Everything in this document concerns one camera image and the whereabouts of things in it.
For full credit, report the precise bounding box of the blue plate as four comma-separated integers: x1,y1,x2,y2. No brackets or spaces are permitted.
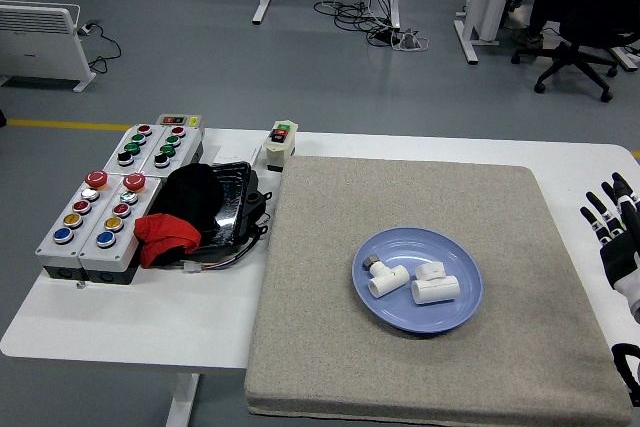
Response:
352,226,485,335

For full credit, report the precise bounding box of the wire bundle with white connector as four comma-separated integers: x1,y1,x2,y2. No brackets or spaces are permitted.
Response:
169,246,251,274

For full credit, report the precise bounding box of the black device with straps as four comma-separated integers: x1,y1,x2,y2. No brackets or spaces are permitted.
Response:
219,186,274,258

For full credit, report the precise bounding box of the black office chair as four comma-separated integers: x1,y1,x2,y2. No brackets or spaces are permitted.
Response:
510,0,640,103

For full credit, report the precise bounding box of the four-button control box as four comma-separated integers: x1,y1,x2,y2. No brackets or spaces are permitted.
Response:
141,124,206,176
102,122,167,173

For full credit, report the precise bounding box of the small white tee metal nut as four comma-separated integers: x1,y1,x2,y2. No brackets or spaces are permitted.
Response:
363,252,409,300

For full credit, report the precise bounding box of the white table leg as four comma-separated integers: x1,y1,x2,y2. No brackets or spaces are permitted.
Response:
164,371,201,427

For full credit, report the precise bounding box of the black plastic tray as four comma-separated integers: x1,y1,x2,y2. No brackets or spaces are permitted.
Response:
199,160,259,248

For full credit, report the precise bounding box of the cream switch box green red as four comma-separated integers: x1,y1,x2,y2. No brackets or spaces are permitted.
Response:
262,120,300,173

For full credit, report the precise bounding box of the red cloth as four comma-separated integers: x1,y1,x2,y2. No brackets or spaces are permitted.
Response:
133,213,202,268

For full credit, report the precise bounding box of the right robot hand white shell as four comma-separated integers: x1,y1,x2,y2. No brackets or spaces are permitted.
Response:
579,171,640,323

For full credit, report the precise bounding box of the large white pipe tee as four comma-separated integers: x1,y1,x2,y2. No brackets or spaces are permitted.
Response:
410,261,462,306

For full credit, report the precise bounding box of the black cloth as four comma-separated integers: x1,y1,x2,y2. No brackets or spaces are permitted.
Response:
149,162,225,248

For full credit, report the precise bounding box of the black heater power cord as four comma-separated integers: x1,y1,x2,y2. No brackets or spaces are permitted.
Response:
78,20,123,74

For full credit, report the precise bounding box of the white paper card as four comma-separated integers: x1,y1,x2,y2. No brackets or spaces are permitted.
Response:
207,144,262,168

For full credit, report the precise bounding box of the grey-brown mat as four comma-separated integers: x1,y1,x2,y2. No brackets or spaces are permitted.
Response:
244,155,634,426

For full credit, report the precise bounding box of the small grey switch box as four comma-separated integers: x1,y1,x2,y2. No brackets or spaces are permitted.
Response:
156,113,205,129

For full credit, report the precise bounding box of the white panel heater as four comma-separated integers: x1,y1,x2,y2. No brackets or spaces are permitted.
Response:
0,0,97,93

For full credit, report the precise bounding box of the white desk leg with foot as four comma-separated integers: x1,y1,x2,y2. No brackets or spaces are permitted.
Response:
453,20,481,66

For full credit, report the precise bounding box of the five-button box with emergency stop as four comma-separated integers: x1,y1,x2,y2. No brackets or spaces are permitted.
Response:
35,171,124,281
78,172,164,286

